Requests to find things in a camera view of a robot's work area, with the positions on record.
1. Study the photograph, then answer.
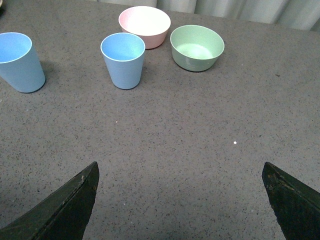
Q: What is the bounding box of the grey curtain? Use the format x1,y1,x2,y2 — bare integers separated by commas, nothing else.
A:
105,0,320,32

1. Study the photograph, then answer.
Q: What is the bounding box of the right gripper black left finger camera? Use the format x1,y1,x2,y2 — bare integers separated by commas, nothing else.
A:
0,161,100,240

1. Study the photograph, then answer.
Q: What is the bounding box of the green plastic bowl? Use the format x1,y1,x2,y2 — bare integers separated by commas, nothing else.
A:
170,25,225,72

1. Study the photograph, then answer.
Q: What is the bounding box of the blue plastic cup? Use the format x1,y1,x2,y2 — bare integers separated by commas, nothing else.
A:
100,32,146,90
0,32,46,93

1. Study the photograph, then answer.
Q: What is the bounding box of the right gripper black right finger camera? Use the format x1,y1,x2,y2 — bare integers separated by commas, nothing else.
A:
261,162,320,240

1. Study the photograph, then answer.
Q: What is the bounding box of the pink plastic bowl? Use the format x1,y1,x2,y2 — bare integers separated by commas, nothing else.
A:
118,6,171,50

